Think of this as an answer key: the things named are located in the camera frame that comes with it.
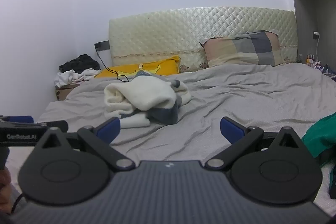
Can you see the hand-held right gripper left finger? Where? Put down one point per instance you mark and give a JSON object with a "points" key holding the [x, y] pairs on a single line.
{"points": [[109, 128]]}

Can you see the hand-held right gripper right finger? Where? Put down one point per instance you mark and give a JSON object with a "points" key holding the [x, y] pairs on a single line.
{"points": [[231, 129]]}

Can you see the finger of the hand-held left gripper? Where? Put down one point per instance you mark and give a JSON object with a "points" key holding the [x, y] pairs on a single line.
{"points": [[55, 125], [21, 119]]}

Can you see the white and blue blanket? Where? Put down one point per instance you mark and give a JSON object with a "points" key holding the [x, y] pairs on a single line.
{"points": [[147, 92]]}

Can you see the white clothes pile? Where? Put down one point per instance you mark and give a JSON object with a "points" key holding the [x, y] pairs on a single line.
{"points": [[65, 78]]}

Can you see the black clothes pile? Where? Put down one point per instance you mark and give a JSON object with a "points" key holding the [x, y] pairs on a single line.
{"points": [[78, 62]]}

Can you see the light wooden nightstand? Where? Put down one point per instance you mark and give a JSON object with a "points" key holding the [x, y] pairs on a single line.
{"points": [[61, 92]]}

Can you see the grey bed blanket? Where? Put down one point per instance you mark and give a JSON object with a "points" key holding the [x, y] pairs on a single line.
{"points": [[236, 92]]}

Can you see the floral bed sheet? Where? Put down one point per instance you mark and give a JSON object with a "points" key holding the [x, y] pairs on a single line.
{"points": [[194, 66]]}

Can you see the yellow pillow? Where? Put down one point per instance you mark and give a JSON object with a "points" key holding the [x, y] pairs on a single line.
{"points": [[157, 66]]}

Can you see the plaid pillow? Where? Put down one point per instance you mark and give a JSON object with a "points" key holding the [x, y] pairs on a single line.
{"points": [[244, 48]]}

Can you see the green garment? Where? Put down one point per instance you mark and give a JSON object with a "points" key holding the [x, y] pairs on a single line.
{"points": [[323, 132]]}

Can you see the row of small bottles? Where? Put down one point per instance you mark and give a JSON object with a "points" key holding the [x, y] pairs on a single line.
{"points": [[311, 60]]}

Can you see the white textured blanket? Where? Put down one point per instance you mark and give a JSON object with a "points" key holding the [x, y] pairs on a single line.
{"points": [[325, 179]]}

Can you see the cream quilted headboard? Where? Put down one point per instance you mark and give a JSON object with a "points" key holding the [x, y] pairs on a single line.
{"points": [[170, 29]]}

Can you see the grey cabinet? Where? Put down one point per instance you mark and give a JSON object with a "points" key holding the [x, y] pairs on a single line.
{"points": [[309, 16]]}

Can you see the grey wall socket panel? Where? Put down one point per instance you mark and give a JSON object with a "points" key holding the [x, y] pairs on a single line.
{"points": [[101, 45]]}

